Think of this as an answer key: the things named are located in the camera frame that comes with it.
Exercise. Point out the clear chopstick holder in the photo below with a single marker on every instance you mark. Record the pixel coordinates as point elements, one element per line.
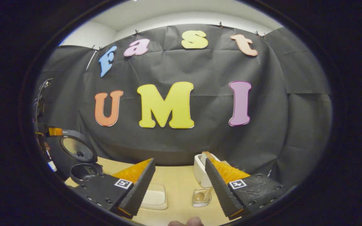
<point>201,204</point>

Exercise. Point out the clear rice container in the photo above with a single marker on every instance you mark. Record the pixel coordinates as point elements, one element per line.
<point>154,207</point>

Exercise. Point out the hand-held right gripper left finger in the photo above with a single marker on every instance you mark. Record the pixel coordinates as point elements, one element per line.
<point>140,191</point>

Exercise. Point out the white rice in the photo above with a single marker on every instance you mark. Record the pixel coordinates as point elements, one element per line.
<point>154,197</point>

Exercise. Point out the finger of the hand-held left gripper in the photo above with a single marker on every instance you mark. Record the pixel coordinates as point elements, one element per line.
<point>55,131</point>

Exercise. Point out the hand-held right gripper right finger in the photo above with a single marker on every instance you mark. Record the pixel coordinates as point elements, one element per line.
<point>222,191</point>

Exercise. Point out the black backdrop cloth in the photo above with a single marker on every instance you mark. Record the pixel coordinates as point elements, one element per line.
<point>212,69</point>

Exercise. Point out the white toaster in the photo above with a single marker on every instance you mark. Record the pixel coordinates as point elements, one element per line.
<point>200,175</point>

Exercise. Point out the black steel rice cooker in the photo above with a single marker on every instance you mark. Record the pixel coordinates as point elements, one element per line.
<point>74,147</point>

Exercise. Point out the wooden spoon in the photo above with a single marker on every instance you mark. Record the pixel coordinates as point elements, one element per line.
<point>199,196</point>

